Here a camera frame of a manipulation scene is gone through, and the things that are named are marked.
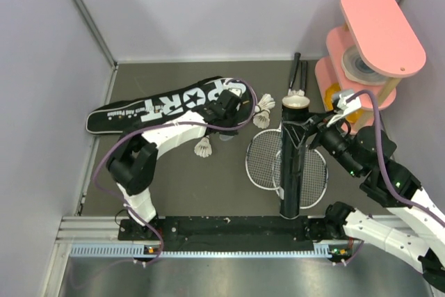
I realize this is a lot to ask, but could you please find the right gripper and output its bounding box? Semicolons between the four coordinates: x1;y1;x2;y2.
283;107;362;177

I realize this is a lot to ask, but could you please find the clear plastic tube lid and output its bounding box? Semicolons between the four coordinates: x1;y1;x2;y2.
219;134;236;142

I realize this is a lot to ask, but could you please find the black shuttlecock tube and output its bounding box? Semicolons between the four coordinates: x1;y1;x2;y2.
280;95;310;220

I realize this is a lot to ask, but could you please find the white shuttlecock pair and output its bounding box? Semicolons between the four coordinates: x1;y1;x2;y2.
254;93;275;113
252;110;270;129

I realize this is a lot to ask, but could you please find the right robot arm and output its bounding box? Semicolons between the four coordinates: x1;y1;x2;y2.
280;111;444;291

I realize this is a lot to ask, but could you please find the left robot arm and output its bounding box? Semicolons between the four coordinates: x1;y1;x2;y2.
106;88;242;239

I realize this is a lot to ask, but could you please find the white badminton racket left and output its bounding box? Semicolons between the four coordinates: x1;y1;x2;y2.
245;52;302;192

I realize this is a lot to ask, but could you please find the white badminton racket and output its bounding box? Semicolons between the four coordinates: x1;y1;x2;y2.
245;52;302;192
272;61;328;209

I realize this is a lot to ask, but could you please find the white badminton racket right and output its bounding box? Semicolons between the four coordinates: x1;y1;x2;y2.
272;61;328;209

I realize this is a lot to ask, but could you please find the black sport racket bag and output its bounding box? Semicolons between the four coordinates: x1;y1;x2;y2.
86;76;252;135

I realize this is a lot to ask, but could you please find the yellow dotted plate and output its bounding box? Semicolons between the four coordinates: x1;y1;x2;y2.
323;83;363;123

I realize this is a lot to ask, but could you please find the tape roll on shelf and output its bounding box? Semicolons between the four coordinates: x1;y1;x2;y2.
341;46;387;86

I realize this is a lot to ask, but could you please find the pink three-tier shelf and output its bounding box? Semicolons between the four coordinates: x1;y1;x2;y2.
314;0;428;136

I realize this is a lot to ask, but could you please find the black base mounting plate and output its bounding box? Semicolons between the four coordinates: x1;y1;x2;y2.
118;216;348;252

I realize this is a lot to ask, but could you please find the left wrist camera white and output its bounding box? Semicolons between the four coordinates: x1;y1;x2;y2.
222;78;246;97

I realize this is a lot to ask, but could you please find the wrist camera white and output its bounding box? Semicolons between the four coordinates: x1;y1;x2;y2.
222;78;246;97
327;89;362;127

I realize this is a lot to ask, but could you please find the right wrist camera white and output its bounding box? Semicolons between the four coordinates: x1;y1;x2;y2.
327;89;362;127

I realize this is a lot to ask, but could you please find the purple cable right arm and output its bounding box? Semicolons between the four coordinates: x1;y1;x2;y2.
339;88;445;266

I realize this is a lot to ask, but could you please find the aluminium frame rail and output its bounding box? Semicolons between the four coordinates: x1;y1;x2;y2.
55;215;418;259

